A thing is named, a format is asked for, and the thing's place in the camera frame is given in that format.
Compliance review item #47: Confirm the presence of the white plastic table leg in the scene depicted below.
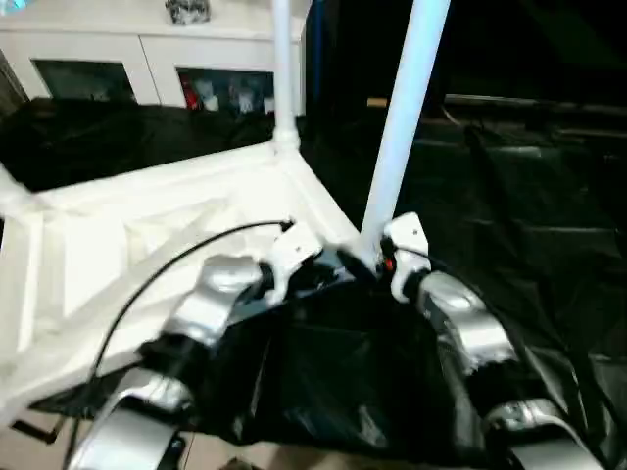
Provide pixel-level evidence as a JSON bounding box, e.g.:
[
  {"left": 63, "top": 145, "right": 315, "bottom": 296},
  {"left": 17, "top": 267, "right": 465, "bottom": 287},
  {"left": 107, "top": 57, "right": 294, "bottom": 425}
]
[
  {"left": 0, "top": 161, "right": 40, "bottom": 216},
  {"left": 269, "top": 0, "right": 303, "bottom": 158},
  {"left": 355, "top": 0, "right": 452, "bottom": 268}
]

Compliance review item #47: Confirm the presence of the white plastic table top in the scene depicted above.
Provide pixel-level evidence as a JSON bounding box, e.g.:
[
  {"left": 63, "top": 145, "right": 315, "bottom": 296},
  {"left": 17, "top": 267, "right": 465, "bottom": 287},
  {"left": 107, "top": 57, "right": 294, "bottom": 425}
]
[{"left": 0, "top": 141, "right": 363, "bottom": 427}]

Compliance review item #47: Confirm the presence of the black plastic mat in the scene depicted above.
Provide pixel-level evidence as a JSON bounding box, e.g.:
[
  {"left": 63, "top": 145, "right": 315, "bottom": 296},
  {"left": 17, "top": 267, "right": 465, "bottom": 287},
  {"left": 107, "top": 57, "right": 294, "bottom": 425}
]
[{"left": 0, "top": 97, "right": 627, "bottom": 464}]

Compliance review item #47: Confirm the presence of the grey object on cabinet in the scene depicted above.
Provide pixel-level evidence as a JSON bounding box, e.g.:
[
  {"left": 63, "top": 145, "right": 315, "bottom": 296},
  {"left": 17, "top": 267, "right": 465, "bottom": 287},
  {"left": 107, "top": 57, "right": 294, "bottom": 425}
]
[{"left": 165, "top": 0, "right": 213, "bottom": 24}]

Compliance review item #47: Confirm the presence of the white glass-door cabinet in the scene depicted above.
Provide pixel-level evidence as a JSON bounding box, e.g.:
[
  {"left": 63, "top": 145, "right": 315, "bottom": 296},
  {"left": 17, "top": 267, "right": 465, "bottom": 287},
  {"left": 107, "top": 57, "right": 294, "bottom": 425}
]
[{"left": 0, "top": 0, "right": 310, "bottom": 117}]

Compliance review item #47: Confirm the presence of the grey curtain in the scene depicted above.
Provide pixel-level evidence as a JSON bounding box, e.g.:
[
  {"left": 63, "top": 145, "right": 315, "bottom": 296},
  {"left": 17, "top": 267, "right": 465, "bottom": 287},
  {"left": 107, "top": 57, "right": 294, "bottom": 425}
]
[{"left": 0, "top": 48, "right": 29, "bottom": 117}]

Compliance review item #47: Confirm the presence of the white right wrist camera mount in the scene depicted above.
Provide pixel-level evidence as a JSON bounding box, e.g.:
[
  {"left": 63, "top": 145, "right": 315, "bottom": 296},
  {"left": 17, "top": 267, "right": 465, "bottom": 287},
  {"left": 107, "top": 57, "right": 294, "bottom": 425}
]
[{"left": 380, "top": 212, "right": 432, "bottom": 303}]

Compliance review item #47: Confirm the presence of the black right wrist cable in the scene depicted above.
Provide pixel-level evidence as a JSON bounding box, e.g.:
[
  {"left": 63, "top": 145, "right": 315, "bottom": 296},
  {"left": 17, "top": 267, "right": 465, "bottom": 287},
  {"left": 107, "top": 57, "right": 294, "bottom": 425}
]
[{"left": 396, "top": 248, "right": 621, "bottom": 432}]

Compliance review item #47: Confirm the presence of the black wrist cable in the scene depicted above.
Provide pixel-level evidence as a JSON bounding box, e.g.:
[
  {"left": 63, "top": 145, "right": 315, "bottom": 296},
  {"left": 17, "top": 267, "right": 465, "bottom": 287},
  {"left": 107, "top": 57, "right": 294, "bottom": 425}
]
[
  {"left": 68, "top": 218, "right": 295, "bottom": 470},
  {"left": 396, "top": 248, "right": 621, "bottom": 432}
]

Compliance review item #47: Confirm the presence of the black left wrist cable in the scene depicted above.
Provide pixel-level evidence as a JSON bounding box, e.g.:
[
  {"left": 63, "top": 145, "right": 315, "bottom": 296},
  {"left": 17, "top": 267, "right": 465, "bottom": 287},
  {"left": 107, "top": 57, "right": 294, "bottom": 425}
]
[{"left": 68, "top": 218, "right": 295, "bottom": 470}]

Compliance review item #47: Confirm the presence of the blue vertical post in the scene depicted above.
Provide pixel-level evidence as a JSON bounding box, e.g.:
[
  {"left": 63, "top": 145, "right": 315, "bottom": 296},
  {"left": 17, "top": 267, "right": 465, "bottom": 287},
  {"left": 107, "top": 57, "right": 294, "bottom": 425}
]
[{"left": 308, "top": 0, "right": 329, "bottom": 115}]

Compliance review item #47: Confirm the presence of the black folding table frame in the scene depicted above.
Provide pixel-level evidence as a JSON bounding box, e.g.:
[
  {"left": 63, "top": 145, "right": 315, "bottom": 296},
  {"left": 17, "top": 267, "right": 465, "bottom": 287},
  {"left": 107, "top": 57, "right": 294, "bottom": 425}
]
[{"left": 9, "top": 415, "right": 63, "bottom": 445}]

